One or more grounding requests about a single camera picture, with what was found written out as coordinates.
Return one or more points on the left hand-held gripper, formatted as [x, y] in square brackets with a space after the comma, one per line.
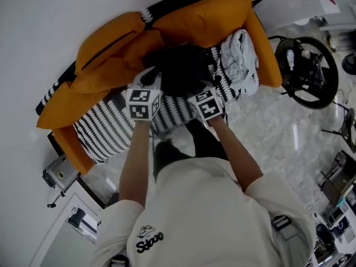
[143, 104]

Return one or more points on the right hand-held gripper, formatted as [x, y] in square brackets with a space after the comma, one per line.
[207, 104]

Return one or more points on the black garment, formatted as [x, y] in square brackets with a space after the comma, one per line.
[180, 68]

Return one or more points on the orange sofa with patterned cover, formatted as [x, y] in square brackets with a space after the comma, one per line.
[111, 124]

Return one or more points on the person's right forearm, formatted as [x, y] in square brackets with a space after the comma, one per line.
[236, 154]

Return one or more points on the person's left forearm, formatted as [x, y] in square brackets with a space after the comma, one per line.
[136, 163]

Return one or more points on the orange cushion with zipper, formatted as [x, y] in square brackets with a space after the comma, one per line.
[111, 40]

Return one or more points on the pale grey crumpled cloth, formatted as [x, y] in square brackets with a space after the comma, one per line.
[239, 60]

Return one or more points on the person's black trousers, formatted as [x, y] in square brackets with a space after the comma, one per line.
[167, 154]

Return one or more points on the white bottle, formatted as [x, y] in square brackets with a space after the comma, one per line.
[290, 59]

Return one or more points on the person's cream t-shirt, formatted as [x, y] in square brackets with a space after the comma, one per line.
[208, 218]

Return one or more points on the white board with red label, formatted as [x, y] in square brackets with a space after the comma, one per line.
[292, 1]

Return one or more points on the black harness buckle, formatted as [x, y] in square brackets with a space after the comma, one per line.
[119, 261]
[281, 222]

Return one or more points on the black tripod stand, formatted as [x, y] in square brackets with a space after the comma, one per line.
[346, 126]

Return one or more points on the cluttered desk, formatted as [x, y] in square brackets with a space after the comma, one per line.
[338, 193]

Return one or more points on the grey camera on tripod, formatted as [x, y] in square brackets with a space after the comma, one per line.
[59, 174]

